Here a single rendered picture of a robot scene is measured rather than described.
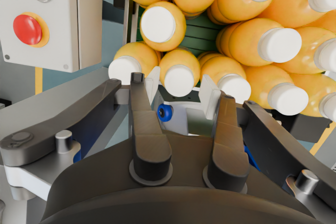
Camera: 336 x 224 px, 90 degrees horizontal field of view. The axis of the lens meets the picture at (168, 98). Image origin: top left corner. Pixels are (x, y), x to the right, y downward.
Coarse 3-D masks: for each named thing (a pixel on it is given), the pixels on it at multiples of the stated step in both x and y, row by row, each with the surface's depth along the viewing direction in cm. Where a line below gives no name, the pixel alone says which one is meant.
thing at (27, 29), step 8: (16, 16) 21; (24, 16) 21; (16, 24) 21; (24, 24) 21; (32, 24) 21; (16, 32) 21; (24, 32) 21; (32, 32) 21; (40, 32) 21; (24, 40) 22; (32, 40) 22
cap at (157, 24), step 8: (152, 8) 19; (160, 8) 19; (144, 16) 19; (152, 16) 19; (160, 16) 19; (168, 16) 19; (144, 24) 20; (152, 24) 20; (160, 24) 20; (168, 24) 20; (144, 32) 20; (152, 32) 20; (160, 32) 20; (168, 32) 20; (152, 40) 20; (160, 40) 20
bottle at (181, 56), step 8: (176, 48) 31; (184, 48) 31; (168, 56) 26; (176, 56) 25; (184, 56) 25; (192, 56) 26; (160, 64) 27; (168, 64) 25; (176, 64) 23; (184, 64) 24; (192, 64) 25; (160, 72) 26; (192, 72) 25; (160, 80) 27
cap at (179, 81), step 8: (168, 72) 22; (176, 72) 21; (184, 72) 21; (168, 80) 22; (176, 80) 22; (184, 80) 22; (192, 80) 22; (168, 88) 22; (176, 88) 22; (184, 88) 22
